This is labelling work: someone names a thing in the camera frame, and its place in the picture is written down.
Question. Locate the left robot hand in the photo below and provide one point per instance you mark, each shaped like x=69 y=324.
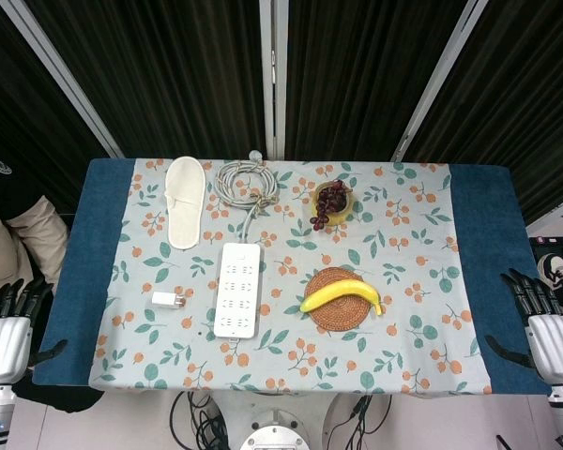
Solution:
x=4 y=347

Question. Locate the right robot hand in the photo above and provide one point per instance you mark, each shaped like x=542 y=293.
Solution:
x=558 y=347

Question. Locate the white charger plug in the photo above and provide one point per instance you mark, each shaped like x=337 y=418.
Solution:
x=165 y=300

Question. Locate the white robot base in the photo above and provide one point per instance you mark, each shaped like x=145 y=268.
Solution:
x=274 y=433

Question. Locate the black and white sneaker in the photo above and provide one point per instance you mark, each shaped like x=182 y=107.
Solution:
x=556 y=272

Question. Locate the black device with coloured lights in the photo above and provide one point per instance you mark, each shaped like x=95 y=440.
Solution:
x=556 y=241

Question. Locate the person in beige jacket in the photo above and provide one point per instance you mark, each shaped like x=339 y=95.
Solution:
x=25 y=234

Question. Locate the blue table cover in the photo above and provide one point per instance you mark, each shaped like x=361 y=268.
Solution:
x=89 y=262

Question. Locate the round woven rattan coaster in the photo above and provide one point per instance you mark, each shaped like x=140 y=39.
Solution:
x=340 y=316

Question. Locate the yellow banana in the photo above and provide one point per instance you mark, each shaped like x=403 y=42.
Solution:
x=342 y=290

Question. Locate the white slipper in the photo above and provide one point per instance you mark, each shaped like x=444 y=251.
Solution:
x=185 y=206

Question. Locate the white power strip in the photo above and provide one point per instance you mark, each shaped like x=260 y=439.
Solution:
x=237 y=290

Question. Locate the yellow small dish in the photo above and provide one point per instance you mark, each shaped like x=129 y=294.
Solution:
x=349 y=211

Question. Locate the floral printed tablecloth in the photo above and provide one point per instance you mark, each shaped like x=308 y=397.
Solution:
x=309 y=365

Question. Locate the black pleated curtain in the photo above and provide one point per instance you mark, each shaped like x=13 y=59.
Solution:
x=169 y=70
x=356 y=70
x=521 y=94
x=9 y=94

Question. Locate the dark purple grape bunch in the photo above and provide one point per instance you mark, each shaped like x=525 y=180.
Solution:
x=330 y=199

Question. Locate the grey metal frame post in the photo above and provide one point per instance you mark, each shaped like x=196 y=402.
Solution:
x=443 y=70
x=61 y=70
x=273 y=70

